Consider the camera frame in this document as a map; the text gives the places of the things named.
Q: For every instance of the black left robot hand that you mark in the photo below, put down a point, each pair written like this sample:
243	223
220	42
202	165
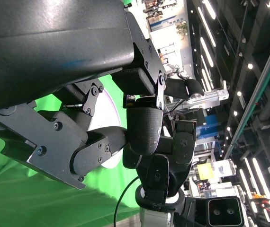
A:
42	59

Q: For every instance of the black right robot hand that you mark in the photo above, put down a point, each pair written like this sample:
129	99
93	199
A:
170	170

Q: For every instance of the lavender round plate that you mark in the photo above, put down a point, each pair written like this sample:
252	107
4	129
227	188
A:
106	113

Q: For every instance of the aluminium profile bar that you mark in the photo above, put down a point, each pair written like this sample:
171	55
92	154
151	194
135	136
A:
210	94

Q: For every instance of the green tablecloth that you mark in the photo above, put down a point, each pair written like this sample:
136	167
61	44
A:
30	201

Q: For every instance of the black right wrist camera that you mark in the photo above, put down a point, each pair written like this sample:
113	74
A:
223	211

